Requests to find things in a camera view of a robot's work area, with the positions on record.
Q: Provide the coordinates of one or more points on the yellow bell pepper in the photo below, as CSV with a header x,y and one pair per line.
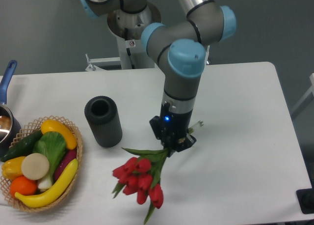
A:
x,y
12,169

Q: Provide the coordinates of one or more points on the dark grey ribbed vase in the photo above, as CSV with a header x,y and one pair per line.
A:
x,y
101,113

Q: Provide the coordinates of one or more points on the white frame at right edge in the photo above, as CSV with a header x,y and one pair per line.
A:
x,y
304,101

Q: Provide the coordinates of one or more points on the blue-handled saucepan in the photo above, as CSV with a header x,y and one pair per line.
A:
x,y
9,126

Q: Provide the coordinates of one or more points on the red tulip bouquet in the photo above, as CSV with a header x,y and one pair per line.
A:
x,y
141,174

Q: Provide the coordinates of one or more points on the long yellow banana squash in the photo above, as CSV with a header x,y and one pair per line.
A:
x,y
54,192

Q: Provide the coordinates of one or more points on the woven wicker basket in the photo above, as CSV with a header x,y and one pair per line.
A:
x,y
26,130

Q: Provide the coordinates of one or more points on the green bok choy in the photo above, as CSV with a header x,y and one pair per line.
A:
x,y
53,146

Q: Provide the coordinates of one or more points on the beige round disc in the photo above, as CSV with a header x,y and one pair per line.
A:
x,y
35,166

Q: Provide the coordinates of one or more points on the black device at table edge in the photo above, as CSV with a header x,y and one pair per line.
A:
x,y
306,200

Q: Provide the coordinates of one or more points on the green cucumber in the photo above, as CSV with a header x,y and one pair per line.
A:
x,y
23,147

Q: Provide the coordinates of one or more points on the orange fruit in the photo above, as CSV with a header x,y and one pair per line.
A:
x,y
23,186

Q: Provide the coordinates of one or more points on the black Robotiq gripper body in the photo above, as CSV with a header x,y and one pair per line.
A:
x,y
172,129

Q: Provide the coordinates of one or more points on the white metal base bracket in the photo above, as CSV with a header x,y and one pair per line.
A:
x,y
105,62

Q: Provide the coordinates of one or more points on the purple eggplant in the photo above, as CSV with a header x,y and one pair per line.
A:
x,y
68,157

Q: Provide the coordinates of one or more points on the yellow lemon squash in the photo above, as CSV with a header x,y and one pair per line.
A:
x,y
51,125

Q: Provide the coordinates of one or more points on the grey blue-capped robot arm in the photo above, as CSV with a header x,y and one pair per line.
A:
x,y
179,52

